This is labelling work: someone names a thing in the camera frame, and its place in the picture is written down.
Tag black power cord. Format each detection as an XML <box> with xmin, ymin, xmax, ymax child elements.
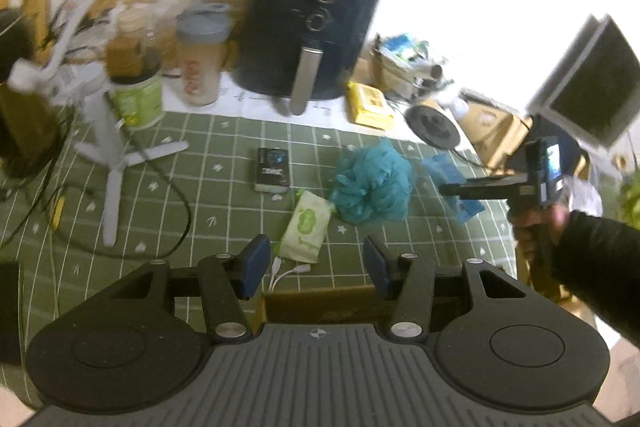
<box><xmin>452</xmin><ymin>147</ymin><xmax>483</xmax><ymax>168</ymax></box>

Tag yellow cable connector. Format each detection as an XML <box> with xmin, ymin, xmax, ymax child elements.
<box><xmin>50</xmin><ymin>194</ymin><xmax>67</xmax><ymax>230</ymax></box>

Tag blue white packet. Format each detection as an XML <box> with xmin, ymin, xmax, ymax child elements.
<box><xmin>387</xmin><ymin>34</ymin><xmax>426</xmax><ymax>58</ymax></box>

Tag white table runner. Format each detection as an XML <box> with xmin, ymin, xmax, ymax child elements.
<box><xmin>162</xmin><ymin>69</ymin><xmax>416</xmax><ymax>142</ymax></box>

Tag green checked tablecloth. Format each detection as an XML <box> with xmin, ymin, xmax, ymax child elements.
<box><xmin>0</xmin><ymin>104</ymin><xmax>521</xmax><ymax>408</ymax></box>

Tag black monitor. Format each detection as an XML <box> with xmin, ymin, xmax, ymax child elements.
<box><xmin>527</xmin><ymin>14</ymin><xmax>640</xmax><ymax>148</ymax></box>

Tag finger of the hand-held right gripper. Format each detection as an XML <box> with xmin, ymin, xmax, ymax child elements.
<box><xmin>439</xmin><ymin>174</ymin><xmax>531</xmax><ymax>202</ymax></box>

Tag black round kettle base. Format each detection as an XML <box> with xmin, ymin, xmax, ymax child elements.
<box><xmin>405</xmin><ymin>104</ymin><xmax>462</xmax><ymax>152</ymax></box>

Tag yellow packet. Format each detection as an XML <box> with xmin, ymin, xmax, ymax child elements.
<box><xmin>346</xmin><ymin>82</ymin><xmax>396</xmax><ymax>130</ymax></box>

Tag brown cardboard box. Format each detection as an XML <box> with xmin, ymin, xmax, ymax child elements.
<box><xmin>260</xmin><ymin>287</ymin><xmax>401</xmax><ymax>325</ymax></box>

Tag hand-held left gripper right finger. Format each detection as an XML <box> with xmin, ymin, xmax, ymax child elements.
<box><xmin>363</xmin><ymin>236</ymin><xmax>538</xmax><ymax>340</ymax></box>

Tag brown bottle beige lid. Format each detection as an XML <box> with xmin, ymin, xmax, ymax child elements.
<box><xmin>106</xmin><ymin>2</ymin><xmax>147</xmax><ymax>80</ymax></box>

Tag blue bath pouf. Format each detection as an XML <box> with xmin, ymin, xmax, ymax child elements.
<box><xmin>327</xmin><ymin>139</ymin><xmax>415</xmax><ymax>225</ymax></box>

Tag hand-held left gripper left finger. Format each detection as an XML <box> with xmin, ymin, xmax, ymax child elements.
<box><xmin>102</xmin><ymin>234</ymin><xmax>272</xmax><ymax>342</ymax></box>

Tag black countertop appliance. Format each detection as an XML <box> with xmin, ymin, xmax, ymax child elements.
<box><xmin>0</xmin><ymin>9</ymin><xmax>66</xmax><ymax>180</ymax></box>

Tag person's right hand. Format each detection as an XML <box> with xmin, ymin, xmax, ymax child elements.
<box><xmin>510</xmin><ymin>204</ymin><xmax>568</xmax><ymax>268</ymax></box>

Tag black cable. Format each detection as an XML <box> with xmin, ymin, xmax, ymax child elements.
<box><xmin>0</xmin><ymin>107</ymin><xmax>193</xmax><ymax>258</ymax></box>

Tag white cord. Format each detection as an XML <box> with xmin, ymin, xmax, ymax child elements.
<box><xmin>267</xmin><ymin>257</ymin><xmax>313</xmax><ymax>293</ymax></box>

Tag white gimbal tripod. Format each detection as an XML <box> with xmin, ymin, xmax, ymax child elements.
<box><xmin>7</xmin><ymin>0</ymin><xmax>191</xmax><ymax>248</ymax></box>

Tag black air fryer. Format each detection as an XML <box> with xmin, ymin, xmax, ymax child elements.
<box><xmin>232</xmin><ymin>0</ymin><xmax>386</xmax><ymax>116</ymax></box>

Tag green label jar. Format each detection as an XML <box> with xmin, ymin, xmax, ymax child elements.
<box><xmin>109</xmin><ymin>62</ymin><xmax>165</xmax><ymax>129</ymax></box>

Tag small cardboard box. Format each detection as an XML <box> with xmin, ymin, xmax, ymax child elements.
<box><xmin>457</xmin><ymin>89</ymin><xmax>531</xmax><ymax>168</ymax></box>

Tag person's right forearm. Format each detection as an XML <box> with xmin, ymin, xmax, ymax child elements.
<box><xmin>550</xmin><ymin>209</ymin><xmax>640</xmax><ymax>348</ymax></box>

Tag green wipes pack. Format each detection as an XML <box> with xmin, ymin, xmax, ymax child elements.
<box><xmin>277</xmin><ymin>191</ymin><xmax>333</xmax><ymax>264</ymax></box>

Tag small black box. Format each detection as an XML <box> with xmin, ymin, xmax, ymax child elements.
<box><xmin>252</xmin><ymin>147</ymin><xmax>291</xmax><ymax>194</ymax></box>

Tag black smartphone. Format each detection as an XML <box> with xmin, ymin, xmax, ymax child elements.
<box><xmin>0</xmin><ymin>262</ymin><xmax>23</xmax><ymax>365</ymax></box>

